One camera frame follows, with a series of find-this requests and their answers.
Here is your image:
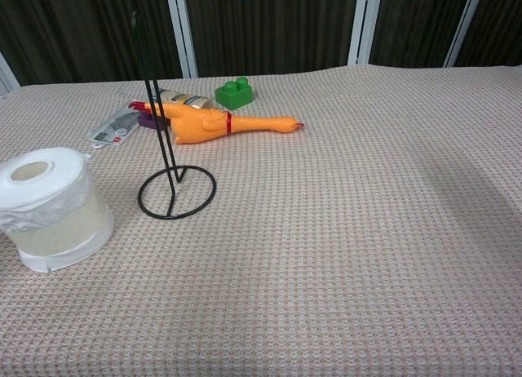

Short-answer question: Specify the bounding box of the white partition frame post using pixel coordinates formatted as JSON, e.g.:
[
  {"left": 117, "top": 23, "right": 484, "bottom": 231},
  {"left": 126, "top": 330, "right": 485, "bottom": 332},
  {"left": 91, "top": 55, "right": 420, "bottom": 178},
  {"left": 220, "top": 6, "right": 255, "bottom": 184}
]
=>
[
  {"left": 0, "top": 51, "right": 20, "bottom": 98},
  {"left": 164, "top": 0, "right": 200, "bottom": 79},
  {"left": 443, "top": 0, "right": 488, "bottom": 69},
  {"left": 347, "top": 0, "right": 384, "bottom": 66}
]

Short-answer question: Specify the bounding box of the small purple toy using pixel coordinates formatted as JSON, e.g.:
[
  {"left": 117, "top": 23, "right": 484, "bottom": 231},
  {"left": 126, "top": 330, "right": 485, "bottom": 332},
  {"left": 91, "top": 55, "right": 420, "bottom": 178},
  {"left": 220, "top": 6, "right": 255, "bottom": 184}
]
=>
[{"left": 137, "top": 110, "right": 169, "bottom": 131}]

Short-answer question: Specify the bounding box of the mayonnaise squeeze bottle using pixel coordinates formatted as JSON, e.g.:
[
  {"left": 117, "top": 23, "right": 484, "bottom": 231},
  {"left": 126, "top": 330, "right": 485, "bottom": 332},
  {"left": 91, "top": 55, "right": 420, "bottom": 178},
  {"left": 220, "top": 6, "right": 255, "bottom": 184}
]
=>
[{"left": 157, "top": 88, "right": 215, "bottom": 110}]

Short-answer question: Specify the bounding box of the orange rubber chicken toy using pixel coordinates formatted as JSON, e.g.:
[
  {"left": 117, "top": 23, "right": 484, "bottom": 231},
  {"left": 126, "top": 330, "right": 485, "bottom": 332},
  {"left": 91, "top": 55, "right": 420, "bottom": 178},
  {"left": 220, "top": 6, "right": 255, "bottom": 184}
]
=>
[{"left": 129, "top": 100, "right": 307, "bottom": 146}]

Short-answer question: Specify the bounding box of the dark pleated curtain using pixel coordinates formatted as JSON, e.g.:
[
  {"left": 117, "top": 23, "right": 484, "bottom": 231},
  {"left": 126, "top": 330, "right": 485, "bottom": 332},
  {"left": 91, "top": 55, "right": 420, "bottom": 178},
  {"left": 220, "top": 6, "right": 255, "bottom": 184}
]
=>
[{"left": 0, "top": 0, "right": 522, "bottom": 88}]

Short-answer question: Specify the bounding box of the flat grey blister packet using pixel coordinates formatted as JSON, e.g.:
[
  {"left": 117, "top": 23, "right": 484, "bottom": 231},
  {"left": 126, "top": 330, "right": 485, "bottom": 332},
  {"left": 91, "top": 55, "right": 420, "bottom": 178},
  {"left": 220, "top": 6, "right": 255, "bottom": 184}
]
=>
[{"left": 86, "top": 109, "right": 142, "bottom": 149}]

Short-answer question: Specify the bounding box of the beige waffle-weave tablecloth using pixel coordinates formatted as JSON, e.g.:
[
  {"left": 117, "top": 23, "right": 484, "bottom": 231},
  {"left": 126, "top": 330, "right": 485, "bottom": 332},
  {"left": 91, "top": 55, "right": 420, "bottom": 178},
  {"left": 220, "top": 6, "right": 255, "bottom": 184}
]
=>
[{"left": 0, "top": 64, "right": 522, "bottom": 377}]

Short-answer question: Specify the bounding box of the green plastic building block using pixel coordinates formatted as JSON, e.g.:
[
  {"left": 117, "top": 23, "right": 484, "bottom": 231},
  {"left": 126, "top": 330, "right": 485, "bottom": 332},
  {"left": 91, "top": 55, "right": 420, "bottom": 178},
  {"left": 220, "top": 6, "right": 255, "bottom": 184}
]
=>
[{"left": 215, "top": 75, "right": 254, "bottom": 111}]

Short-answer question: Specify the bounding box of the white paper towel roll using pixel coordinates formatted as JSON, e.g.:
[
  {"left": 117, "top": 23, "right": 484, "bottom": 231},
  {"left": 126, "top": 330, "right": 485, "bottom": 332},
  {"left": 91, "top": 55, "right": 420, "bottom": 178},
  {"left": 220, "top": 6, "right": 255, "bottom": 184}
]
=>
[{"left": 0, "top": 146, "right": 116, "bottom": 274}]

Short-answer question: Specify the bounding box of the black wire stand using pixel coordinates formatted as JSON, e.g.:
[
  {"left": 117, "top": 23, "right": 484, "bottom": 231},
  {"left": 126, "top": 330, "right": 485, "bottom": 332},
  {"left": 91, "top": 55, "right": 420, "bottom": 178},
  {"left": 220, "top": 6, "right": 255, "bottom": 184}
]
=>
[{"left": 130, "top": 11, "right": 218, "bottom": 221}]

